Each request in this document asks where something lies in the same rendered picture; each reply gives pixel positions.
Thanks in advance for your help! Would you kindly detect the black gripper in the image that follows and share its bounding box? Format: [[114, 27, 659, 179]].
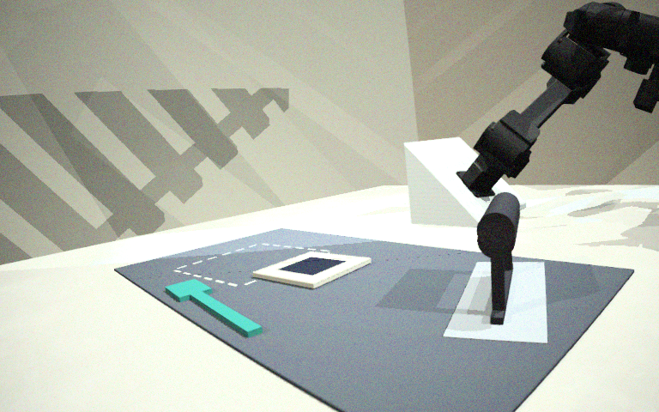
[[611, 9, 659, 113]]

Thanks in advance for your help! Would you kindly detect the teal t-shaped flat piece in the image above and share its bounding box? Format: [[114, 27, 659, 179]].
[[166, 279, 263, 338]]

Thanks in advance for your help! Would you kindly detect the white tile with dark square top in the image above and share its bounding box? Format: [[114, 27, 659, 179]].
[[253, 251, 372, 288]]

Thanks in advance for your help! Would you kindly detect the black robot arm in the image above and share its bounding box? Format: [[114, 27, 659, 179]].
[[456, 1, 626, 197]]

